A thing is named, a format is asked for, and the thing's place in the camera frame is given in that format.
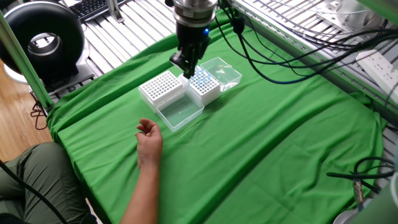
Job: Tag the grey aluminium frame rail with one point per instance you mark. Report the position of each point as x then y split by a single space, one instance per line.
295 51

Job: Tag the silver perforated mounting plate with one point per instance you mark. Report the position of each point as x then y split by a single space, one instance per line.
351 14

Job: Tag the silver frame foot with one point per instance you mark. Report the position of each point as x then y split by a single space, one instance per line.
114 11

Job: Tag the black keyboard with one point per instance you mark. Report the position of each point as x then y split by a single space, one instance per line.
90 7

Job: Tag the clear plastic rack lid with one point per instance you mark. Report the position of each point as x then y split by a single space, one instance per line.
180 113
224 76

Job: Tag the white power strip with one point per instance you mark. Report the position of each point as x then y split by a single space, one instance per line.
379 73

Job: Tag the silver round wrist coupling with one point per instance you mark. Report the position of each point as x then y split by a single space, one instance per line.
194 12

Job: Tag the green cloth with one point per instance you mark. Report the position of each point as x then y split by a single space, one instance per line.
248 140

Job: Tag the white tip rack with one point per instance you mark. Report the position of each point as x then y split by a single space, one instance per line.
160 87

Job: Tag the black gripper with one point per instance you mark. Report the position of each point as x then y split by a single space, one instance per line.
191 37

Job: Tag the person's right forearm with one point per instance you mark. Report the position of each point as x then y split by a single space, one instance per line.
141 199

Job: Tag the olive green trousers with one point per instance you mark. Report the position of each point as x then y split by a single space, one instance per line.
40 174

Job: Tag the white rack with many tips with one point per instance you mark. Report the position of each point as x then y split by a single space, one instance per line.
208 93

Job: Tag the person's right hand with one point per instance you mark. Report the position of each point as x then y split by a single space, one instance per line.
150 146

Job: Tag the green tinted frame post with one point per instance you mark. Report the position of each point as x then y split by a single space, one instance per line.
25 63

